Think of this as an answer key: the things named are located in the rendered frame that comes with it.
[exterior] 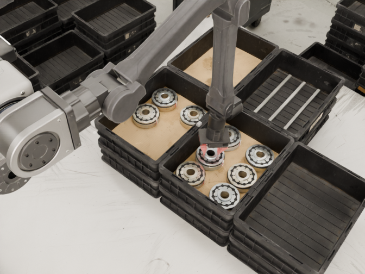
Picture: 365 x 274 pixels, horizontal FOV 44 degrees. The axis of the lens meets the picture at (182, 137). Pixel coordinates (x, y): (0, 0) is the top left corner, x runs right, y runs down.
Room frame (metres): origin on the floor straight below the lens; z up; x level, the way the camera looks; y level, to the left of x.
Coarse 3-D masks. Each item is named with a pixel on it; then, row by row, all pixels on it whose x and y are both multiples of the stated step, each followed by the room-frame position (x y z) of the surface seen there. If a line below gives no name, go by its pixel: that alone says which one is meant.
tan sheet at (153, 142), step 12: (180, 96) 1.28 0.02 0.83; (180, 108) 1.21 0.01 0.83; (132, 120) 1.13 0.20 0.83; (168, 120) 1.14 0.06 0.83; (120, 132) 1.07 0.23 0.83; (132, 132) 1.07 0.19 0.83; (144, 132) 1.08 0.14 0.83; (156, 132) 1.08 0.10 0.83; (168, 132) 1.08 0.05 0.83; (180, 132) 1.09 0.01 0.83; (132, 144) 1.02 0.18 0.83; (144, 144) 1.02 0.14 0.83; (156, 144) 1.02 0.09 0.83; (168, 144) 1.03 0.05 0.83; (156, 156) 0.97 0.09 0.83
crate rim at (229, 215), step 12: (204, 120) 1.06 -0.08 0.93; (192, 132) 1.00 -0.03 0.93; (276, 132) 1.03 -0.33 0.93; (180, 144) 0.95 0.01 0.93; (288, 144) 0.97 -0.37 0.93; (168, 156) 0.90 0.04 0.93; (180, 180) 0.80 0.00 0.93; (192, 192) 0.76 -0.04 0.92; (252, 192) 0.77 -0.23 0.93; (216, 204) 0.72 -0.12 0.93; (240, 204) 0.72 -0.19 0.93; (228, 216) 0.68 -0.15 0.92
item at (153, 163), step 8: (176, 72) 1.31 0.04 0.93; (192, 80) 1.26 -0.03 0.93; (200, 88) 1.23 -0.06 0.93; (208, 112) 1.10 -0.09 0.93; (96, 120) 1.04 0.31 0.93; (200, 120) 1.06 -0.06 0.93; (96, 128) 1.02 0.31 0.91; (104, 128) 1.00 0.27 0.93; (112, 136) 0.97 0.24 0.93; (184, 136) 0.98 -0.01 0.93; (120, 144) 0.95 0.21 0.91; (128, 144) 0.94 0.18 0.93; (176, 144) 0.95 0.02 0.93; (136, 152) 0.91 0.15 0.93; (168, 152) 0.91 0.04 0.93; (144, 160) 0.88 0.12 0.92; (152, 160) 0.87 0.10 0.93; (160, 160) 0.88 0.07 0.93
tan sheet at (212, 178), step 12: (240, 132) 1.10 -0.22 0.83; (252, 144) 1.05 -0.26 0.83; (192, 156) 0.98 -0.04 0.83; (228, 156) 0.98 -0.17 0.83; (240, 156) 0.99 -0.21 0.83; (276, 156) 1.00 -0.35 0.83; (228, 168) 0.93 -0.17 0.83; (216, 180) 0.88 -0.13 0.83; (204, 192) 0.82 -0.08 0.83; (240, 192) 0.83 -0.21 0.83
